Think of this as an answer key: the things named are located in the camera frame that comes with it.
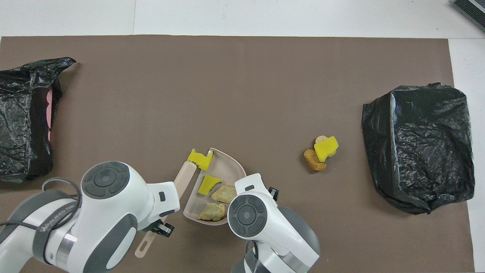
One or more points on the brown table mat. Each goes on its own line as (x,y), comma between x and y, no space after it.
(227,68)

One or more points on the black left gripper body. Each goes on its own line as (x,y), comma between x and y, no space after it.
(165,228)

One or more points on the taut black trash bag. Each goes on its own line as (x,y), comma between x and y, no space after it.
(409,113)

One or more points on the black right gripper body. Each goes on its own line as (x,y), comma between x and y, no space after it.
(273,193)

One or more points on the grey ribbed device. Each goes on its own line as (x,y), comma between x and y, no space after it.
(471,9)

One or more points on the brown sponge piece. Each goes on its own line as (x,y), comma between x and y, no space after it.
(311,157)

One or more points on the loose black trash bag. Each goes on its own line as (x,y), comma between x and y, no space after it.
(22,87)

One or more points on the yellow sponge piece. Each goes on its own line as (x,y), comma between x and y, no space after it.
(325,148)
(207,185)
(201,161)

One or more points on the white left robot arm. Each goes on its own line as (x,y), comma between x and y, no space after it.
(113,212)

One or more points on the small beige sponge piece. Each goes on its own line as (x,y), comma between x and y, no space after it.
(320,138)

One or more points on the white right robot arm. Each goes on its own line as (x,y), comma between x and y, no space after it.
(265,227)

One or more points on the beige hand brush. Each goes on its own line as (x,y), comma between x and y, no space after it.
(185,178)

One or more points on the beige plastic dustpan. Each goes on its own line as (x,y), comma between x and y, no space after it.
(227,170)

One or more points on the pink plastic bin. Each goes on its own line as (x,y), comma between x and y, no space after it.
(49,110)

